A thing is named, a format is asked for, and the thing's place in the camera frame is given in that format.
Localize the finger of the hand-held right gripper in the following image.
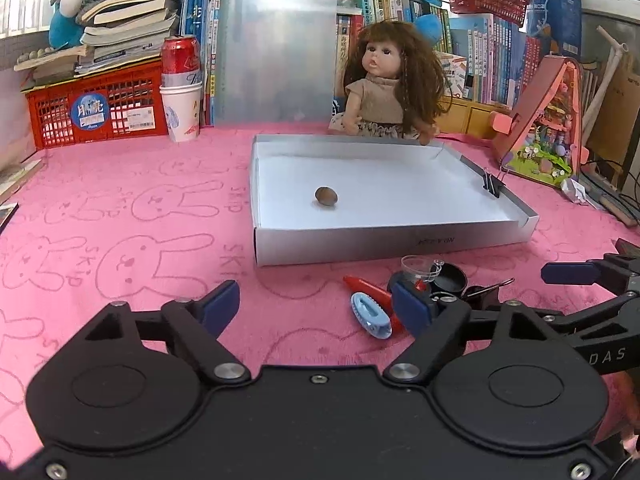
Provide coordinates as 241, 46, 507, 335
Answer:
541, 240, 640, 293
527, 291, 640, 335

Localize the translucent plastic board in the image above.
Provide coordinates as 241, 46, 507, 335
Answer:
212, 0, 337, 126

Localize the red plastic crate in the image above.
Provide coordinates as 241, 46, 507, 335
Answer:
22, 60, 168, 150

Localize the clear plastic dome cap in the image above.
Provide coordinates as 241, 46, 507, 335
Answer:
402, 256, 445, 283

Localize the small blue plush toy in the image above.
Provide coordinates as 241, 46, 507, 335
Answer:
48, 0, 93, 48

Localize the row of colourful books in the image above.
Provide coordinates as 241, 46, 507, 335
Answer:
335, 0, 551, 111

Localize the blue cardboard box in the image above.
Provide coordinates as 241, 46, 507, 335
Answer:
527, 0, 591, 58

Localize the silver cardboard box tray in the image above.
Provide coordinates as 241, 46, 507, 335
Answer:
250, 135, 541, 267

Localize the black round lid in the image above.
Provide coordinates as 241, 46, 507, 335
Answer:
430, 262, 468, 295

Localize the wooden drawer box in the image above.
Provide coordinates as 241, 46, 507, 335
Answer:
437, 95, 516, 143

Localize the white paper cup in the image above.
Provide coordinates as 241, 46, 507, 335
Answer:
160, 82, 203, 143

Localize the flat books pile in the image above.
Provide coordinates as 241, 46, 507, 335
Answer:
0, 157, 45, 201

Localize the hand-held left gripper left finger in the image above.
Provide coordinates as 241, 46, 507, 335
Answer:
82, 280, 251, 386

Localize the red drink can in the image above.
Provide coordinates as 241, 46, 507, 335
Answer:
161, 35, 202, 88

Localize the pink rabbit print blanket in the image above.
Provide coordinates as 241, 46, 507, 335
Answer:
0, 122, 640, 461

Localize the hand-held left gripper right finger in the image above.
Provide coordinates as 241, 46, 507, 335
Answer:
382, 281, 556, 386

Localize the black binder clip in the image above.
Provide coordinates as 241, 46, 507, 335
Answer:
462, 278, 516, 306
482, 167, 508, 198

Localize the blue hair clip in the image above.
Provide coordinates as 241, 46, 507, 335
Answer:
350, 292, 393, 340

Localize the brown haired doll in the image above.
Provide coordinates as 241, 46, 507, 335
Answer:
328, 21, 447, 147

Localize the pink toy house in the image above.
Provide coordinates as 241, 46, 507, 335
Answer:
490, 55, 588, 190

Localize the crumpled white paper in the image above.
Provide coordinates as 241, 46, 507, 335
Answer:
560, 177, 593, 205

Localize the stack of worn books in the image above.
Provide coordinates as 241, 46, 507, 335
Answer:
14, 0, 201, 83

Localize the row of blue books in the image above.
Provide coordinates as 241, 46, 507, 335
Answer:
179, 0, 223, 128

